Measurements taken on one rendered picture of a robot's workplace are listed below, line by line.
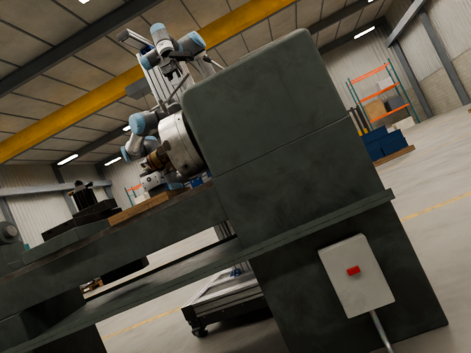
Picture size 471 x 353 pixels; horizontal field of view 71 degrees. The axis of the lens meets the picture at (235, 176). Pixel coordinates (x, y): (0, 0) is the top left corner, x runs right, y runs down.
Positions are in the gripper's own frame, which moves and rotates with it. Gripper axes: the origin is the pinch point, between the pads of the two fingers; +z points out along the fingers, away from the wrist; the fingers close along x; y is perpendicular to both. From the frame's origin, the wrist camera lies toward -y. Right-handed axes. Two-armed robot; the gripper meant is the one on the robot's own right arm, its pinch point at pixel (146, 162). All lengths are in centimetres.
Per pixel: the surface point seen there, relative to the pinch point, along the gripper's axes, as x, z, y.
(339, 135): -28, 17, -83
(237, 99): 3, 18, -54
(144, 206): -19.8, 14.7, 3.0
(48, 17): 653, -705, 389
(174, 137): 1.8, 11.9, -21.7
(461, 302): -108, 5, -100
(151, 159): 0.2, 0.9, -3.5
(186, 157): -8.0, 10.0, -22.0
